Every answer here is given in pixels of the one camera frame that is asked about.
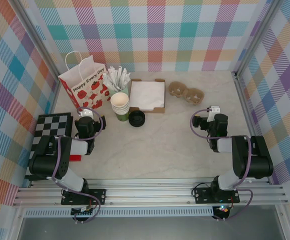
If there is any brown pulp two-cup carrier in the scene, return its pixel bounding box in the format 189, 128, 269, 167
168, 81, 205, 105

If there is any white paper bag red print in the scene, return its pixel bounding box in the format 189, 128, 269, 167
58, 50, 111, 111

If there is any black plastic cup lid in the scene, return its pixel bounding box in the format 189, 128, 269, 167
129, 117, 146, 127
129, 118, 145, 128
128, 111, 146, 125

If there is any black and grey chessboard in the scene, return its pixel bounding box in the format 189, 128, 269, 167
30, 112, 73, 181

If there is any brown cardboard napkin tray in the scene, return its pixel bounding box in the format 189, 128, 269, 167
128, 78, 166, 115

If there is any mint green straw holder cup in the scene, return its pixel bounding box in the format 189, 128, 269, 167
113, 81, 131, 97

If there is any white paper napkin stack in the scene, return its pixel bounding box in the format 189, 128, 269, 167
130, 81, 165, 111

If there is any small circuit board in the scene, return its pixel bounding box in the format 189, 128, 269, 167
71, 206, 96, 216
214, 204, 230, 214

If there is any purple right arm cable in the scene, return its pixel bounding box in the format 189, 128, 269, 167
189, 107, 255, 222

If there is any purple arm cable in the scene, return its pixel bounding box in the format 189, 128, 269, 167
189, 107, 255, 222
51, 107, 108, 225

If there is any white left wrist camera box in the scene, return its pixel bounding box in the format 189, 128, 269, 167
78, 108, 95, 118

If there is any white robot mount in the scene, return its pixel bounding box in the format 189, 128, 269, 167
208, 105, 221, 123

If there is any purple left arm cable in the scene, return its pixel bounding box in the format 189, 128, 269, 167
51, 107, 108, 225

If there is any aluminium side rail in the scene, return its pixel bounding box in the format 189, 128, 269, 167
232, 71, 271, 185
47, 77, 62, 116

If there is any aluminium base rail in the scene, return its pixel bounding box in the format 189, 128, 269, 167
12, 177, 290, 207

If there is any aluminium corner post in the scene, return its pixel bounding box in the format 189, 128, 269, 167
234, 0, 278, 76
13, 0, 65, 85

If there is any white slotted cable duct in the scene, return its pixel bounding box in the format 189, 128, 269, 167
24, 209, 215, 218

